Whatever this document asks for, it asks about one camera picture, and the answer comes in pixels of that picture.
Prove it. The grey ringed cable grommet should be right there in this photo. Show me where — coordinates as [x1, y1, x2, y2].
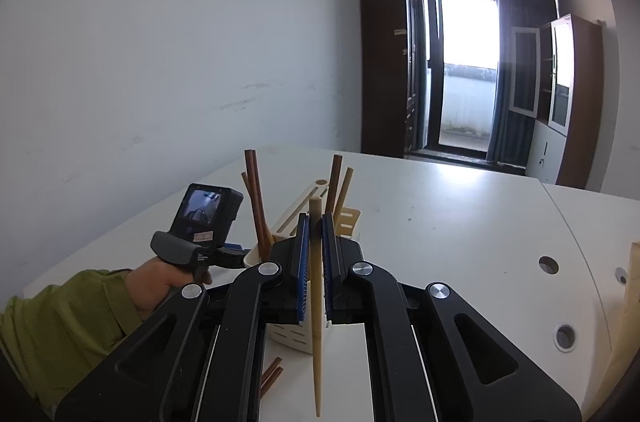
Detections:
[554, 323, 577, 350]

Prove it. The tan chopstick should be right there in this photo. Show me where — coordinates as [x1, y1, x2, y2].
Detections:
[334, 167, 355, 217]

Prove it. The dark blue curtain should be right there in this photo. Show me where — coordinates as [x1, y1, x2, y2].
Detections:
[487, 0, 532, 167]

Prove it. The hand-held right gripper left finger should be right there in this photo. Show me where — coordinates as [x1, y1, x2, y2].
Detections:
[55, 213, 311, 422]

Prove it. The dark brown cabinet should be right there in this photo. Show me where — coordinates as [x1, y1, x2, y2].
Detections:
[361, 0, 423, 159]

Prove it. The light chopstick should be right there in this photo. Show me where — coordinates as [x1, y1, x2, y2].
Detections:
[308, 197, 323, 418]

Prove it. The wooden cabinet with glass doors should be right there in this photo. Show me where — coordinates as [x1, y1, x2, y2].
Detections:
[510, 15, 606, 190]

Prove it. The brown paper bag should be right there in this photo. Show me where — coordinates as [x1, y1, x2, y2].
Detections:
[602, 241, 640, 403]

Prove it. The cream plastic utensil holder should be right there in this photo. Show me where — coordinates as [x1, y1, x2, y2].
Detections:
[243, 179, 362, 355]

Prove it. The person's left forearm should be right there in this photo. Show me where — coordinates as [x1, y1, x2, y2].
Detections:
[0, 269, 147, 409]

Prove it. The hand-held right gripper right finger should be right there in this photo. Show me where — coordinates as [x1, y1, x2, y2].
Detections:
[321, 213, 583, 422]

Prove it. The person's left hand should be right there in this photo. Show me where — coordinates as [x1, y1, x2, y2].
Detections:
[125, 259, 211, 324]

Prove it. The glass balcony door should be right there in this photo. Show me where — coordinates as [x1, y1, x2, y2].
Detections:
[422, 0, 501, 153]

